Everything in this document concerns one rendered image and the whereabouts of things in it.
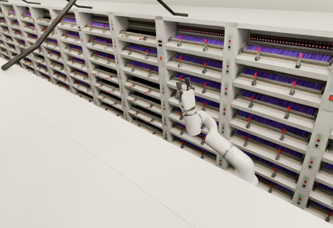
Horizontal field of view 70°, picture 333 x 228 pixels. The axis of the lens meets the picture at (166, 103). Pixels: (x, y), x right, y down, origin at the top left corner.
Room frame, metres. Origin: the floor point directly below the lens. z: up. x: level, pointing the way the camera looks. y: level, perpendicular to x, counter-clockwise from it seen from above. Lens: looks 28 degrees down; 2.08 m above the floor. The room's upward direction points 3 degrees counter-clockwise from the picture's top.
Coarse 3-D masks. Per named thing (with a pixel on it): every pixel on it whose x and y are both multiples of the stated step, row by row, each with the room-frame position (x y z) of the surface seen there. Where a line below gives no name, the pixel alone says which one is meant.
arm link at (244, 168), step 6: (234, 150) 0.96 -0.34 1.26; (240, 150) 0.97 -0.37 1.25; (228, 156) 0.95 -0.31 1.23; (234, 156) 0.93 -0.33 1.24; (240, 156) 0.93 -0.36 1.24; (246, 156) 0.93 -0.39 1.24; (228, 162) 0.95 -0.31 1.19; (234, 162) 0.92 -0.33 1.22; (240, 162) 0.91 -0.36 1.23; (246, 162) 0.90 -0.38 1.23; (252, 162) 0.91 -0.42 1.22; (240, 168) 0.89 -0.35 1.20; (246, 168) 0.88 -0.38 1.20; (252, 168) 0.89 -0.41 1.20; (234, 174) 0.91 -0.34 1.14; (240, 174) 0.89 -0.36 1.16; (246, 174) 0.88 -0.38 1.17; (252, 174) 0.88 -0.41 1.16; (246, 180) 0.87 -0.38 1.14
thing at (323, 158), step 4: (328, 140) 1.29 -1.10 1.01; (332, 140) 1.33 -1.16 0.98; (328, 144) 1.30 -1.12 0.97; (332, 144) 1.30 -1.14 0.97; (328, 148) 1.25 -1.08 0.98; (332, 148) 1.25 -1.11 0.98; (324, 152) 1.25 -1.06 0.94; (328, 152) 1.24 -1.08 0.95; (332, 152) 1.24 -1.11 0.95; (324, 156) 1.23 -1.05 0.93; (328, 156) 1.22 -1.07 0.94; (332, 156) 1.21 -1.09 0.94; (324, 160) 1.22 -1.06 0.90; (328, 160) 1.20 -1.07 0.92; (332, 160) 1.19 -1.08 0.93; (332, 164) 1.19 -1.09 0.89
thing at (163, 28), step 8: (160, 16) 2.20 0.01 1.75; (160, 24) 2.20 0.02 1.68; (168, 24) 2.23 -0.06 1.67; (176, 24) 2.32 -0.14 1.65; (160, 32) 2.21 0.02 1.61; (168, 32) 2.23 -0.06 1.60; (176, 32) 2.31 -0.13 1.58; (160, 72) 2.23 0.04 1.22; (168, 72) 2.21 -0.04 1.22; (160, 80) 2.23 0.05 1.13; (160, 88) 2.24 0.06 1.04; (168, 88) 2.20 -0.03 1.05; (168, 104) 2.19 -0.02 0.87; (168, 120) 2.18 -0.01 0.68; (168, 136) 2.18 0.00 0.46
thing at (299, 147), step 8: (232, 120) 1.71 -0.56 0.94; (240, 120) 1.69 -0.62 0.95; (272, 120) 1.62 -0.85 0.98; (240, 128) 1.63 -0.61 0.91; (256, 128) 1.58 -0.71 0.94; (264, 136) 1.50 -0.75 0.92; (272, 136) 1.47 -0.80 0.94; (288, 136) 1.44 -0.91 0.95; (280, 144) 1.42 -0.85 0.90; (288, 144) 1.37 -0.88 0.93; (296, 144) 1.36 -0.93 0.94; (304, 144) 1.34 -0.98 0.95; (304, 152) 1.30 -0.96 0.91
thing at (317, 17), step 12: (180, 12) 2.32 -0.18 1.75; (192, 12) 2.28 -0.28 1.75; (204, 12) 2.24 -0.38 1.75; (216, 12) 2.20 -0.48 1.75; (228, 12) 2.17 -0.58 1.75; (240, 12) 2.13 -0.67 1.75; (252, 12) 2.09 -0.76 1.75; (264, 12) 2.06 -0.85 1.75; (276, 12) 2.03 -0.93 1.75; (288, 12) 1.99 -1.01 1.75; (300, 12) 1.96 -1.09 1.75; (312, 12) 1.93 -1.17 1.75; (324, 12) 1.90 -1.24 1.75; (180, 24) 2.30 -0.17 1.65; (192, 24) 2.21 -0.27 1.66; (288, 36) 1.65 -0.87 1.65; (300, 36) 1.60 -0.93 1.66; (312, 36) 1.55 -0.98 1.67
